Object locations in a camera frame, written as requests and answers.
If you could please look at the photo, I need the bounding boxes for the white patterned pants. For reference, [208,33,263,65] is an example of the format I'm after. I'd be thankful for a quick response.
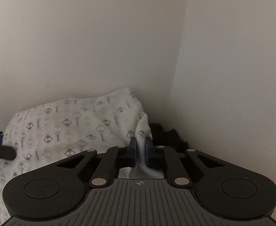
[0,87,165,226]

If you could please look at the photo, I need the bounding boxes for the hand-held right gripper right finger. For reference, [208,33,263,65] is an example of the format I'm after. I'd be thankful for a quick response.
[144,137,225,187]

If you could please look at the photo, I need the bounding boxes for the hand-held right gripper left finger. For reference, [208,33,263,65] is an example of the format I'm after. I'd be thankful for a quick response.
[57,138,138,187]

